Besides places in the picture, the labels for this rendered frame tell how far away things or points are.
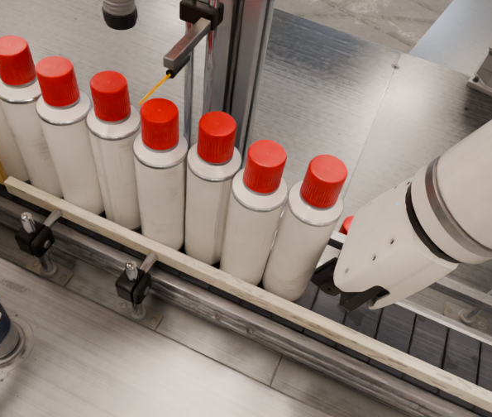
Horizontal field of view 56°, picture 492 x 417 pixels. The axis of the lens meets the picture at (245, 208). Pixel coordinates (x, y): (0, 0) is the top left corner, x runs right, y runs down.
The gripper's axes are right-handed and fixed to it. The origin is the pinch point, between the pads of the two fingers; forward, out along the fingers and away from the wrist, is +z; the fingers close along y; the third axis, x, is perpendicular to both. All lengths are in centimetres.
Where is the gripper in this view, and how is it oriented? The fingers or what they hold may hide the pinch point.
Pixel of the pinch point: (334, 277)
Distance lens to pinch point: 49.8
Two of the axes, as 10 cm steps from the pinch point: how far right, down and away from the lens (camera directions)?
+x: 8.2, 5.6, 1.3
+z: -4.2, 4.3, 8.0
